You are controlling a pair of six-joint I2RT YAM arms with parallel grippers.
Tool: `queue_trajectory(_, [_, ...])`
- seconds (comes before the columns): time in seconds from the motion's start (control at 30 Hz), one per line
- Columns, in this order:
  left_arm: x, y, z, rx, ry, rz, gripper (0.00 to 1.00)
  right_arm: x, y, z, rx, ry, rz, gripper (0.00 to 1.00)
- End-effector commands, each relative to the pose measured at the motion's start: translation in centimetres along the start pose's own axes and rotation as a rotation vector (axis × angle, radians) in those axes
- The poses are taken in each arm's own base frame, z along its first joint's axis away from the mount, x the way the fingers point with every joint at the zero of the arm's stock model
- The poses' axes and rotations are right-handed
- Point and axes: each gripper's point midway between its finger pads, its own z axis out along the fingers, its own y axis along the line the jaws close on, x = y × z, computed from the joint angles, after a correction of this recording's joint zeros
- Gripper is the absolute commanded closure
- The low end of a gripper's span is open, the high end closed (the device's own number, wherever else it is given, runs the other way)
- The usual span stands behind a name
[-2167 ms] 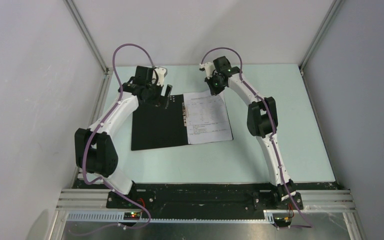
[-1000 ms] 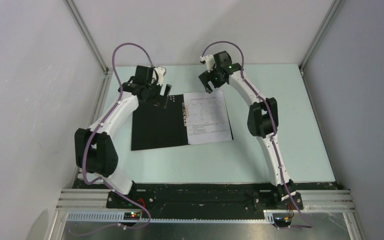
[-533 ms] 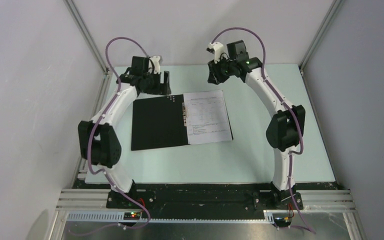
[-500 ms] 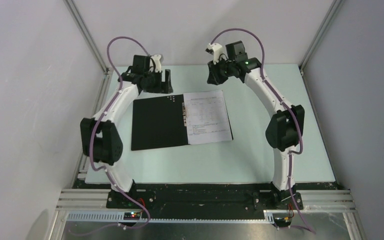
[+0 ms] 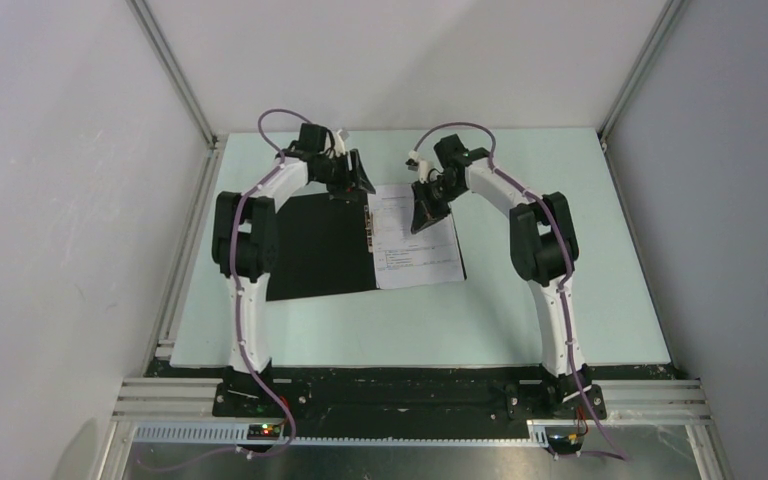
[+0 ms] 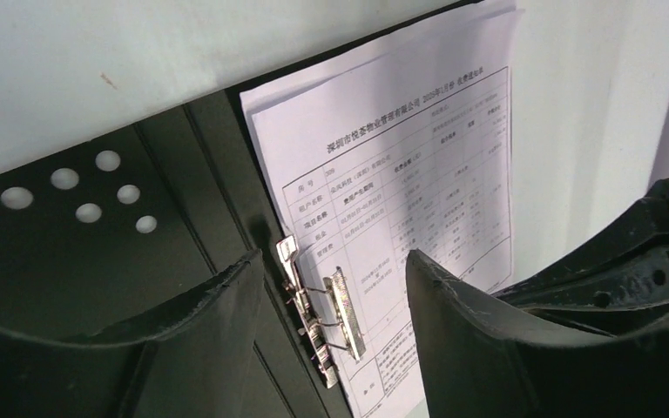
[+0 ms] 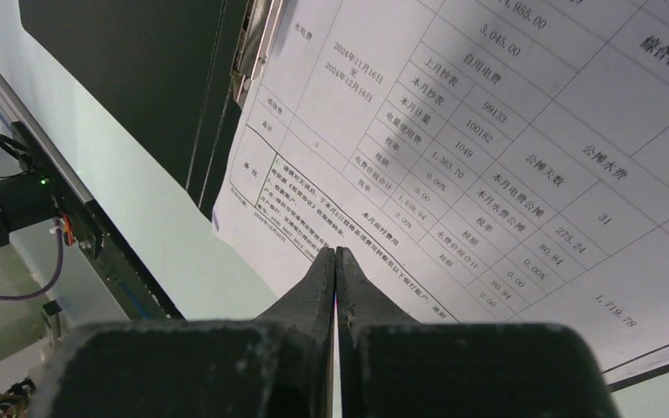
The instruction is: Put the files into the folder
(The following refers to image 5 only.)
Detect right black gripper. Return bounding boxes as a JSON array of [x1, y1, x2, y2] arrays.
[[411, 176, 465, 234]]

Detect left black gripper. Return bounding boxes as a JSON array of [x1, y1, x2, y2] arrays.
[[313, 149, 375, 201]]

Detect printed paper sheets stack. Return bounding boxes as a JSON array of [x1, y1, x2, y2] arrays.
[[367, 184, 466, 290]]

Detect red black folder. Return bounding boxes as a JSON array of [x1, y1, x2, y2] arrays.
[[264, 188, 469, 303]]

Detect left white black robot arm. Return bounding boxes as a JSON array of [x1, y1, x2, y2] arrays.
[[211, 122, 377, 416]]

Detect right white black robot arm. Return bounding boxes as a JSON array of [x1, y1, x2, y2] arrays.
[[406, 134, 595, 419]]

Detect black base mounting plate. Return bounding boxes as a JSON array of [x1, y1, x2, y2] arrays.
[[145, 360, 679, 439]]

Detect left small controller board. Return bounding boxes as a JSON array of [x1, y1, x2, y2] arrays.
[[246, 423, 283, 441]]

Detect small controller board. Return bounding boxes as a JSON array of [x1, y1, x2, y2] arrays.
[[246, 423, 283, 441], [547, 433, 586, 457]]

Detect right small controller board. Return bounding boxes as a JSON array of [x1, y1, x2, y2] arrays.
[[547, 433, 586, 457]]

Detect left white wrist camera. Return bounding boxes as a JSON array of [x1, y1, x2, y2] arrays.
[[332, 129, 350, 158]]

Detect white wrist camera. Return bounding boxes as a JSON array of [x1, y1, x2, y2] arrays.
[[332, 129, 350, 158], [406, 150, 434, 184]]

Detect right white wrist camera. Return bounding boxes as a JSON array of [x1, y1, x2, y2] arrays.
[[406, 150, 434, 184]]

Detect left aluminium corner post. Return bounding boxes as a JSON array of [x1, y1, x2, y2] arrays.
[[126, 0, 218, 149]]

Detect aluminium corner post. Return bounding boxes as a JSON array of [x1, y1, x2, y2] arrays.
[[126, 0, 218, 149], [598, 0, 690, 151]]

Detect white slotted cable duct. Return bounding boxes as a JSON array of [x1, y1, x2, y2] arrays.
[[134, 422, 547, 448]]

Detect aluminium frame rails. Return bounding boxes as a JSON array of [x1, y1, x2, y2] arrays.
[[90, 378, 734, 479]]

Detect right aluminium corner post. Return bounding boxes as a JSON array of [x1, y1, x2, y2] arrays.
[[598, 0, 690, 151]]

